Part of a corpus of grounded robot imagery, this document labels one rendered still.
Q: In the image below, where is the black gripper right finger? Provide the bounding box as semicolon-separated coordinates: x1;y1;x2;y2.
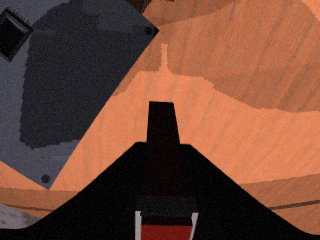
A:
179;144;320;240

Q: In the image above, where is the dark grey sloped panel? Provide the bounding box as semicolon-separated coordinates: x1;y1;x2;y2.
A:
0;0;160;189

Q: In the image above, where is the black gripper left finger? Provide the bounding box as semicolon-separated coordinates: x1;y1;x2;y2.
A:
0;141;148;240

